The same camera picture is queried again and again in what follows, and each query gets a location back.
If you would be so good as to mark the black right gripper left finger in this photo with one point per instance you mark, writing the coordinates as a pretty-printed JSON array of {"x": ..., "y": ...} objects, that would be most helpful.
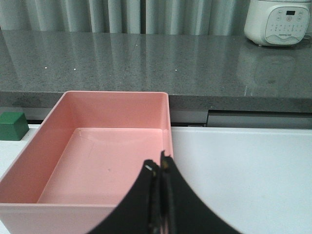
[{"x": 139, "y": 211}]

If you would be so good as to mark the grey curtain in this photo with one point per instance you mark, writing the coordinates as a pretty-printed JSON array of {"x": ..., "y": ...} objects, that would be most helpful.
[{"x": 165, "y": 17}]

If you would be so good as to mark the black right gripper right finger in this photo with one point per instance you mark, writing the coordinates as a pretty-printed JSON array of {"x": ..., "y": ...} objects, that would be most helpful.
[{"x": 182, "y": 211}]

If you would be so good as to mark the white rice cooker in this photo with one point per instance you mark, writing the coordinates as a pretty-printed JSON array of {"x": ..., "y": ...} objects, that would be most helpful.
[{"x": 277, "y": 22}]

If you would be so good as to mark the pink plastic bin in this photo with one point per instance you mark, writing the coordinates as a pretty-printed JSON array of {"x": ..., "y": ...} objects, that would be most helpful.
[{"x": 82, "y": 160}]

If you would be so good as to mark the green cube centre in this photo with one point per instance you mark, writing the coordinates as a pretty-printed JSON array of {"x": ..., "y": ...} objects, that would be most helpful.
[{"x": 13, "y": 126}]

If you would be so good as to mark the grey stone counter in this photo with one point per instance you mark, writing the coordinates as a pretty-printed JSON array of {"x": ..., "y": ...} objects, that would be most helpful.
[{"x": 219, "y": 81}]

